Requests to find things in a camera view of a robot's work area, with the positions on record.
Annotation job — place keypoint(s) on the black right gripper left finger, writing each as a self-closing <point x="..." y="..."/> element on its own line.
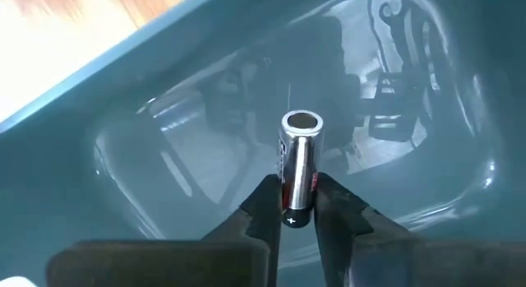
<point x="164" y="266"/>

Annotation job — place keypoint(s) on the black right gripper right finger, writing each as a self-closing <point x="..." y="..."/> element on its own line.
<point x="411" y="262"/>

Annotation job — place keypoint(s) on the silver black Energizer AA battery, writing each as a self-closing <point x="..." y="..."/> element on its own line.
<point x="302" y="168"/>

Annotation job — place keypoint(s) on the dusty blue-teal plastic bin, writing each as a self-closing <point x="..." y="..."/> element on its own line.
<point x="164" y="114"/>

